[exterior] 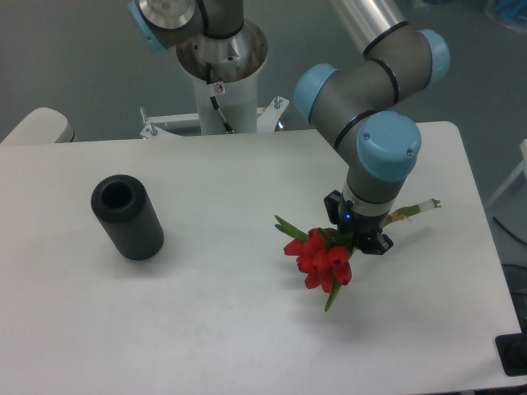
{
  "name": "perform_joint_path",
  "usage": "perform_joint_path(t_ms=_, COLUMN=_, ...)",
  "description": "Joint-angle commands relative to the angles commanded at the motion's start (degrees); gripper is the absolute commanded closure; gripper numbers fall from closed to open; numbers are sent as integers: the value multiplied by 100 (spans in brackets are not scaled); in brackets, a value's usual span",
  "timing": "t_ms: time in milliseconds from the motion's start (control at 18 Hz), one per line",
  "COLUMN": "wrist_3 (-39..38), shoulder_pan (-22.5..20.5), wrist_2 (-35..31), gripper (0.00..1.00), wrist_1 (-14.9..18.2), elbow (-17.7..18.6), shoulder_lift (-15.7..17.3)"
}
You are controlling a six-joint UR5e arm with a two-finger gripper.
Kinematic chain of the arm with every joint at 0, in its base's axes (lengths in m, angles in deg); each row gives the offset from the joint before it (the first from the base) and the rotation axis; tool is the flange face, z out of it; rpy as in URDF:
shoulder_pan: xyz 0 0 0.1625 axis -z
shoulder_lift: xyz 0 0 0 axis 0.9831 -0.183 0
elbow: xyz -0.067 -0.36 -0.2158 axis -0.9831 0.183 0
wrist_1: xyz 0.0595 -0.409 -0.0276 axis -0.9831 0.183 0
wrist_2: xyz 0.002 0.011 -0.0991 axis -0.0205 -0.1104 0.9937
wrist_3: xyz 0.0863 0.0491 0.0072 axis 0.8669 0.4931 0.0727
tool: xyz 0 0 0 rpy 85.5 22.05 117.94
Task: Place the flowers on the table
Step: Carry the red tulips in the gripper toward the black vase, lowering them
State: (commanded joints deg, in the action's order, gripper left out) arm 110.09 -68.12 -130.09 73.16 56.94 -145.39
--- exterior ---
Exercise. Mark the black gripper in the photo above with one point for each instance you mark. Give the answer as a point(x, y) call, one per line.
point(366, 227)

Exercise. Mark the red tulip bouquet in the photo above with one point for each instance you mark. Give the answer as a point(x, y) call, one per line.
point(323, 255)

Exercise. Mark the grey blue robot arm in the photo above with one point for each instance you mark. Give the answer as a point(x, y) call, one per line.
point(353, 112)

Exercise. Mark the black box at table corner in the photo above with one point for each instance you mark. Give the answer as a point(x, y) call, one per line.
point(512, 352)

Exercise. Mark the black ribbed cylinder vase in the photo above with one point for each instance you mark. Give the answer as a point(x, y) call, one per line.
point(122, 206)

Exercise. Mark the blue plastic bag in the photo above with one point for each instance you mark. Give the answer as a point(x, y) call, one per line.
point(509, 13)

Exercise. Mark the white chair armrest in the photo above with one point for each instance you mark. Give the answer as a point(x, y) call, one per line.
point(41, 126)

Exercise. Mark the white frame at right edge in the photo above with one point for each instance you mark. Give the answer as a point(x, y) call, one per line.
point(513, 181)

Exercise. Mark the white metal base frame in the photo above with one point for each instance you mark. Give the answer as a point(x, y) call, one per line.
point(268, 120)

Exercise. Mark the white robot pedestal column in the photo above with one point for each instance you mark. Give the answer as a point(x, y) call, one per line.
point(224, 73)

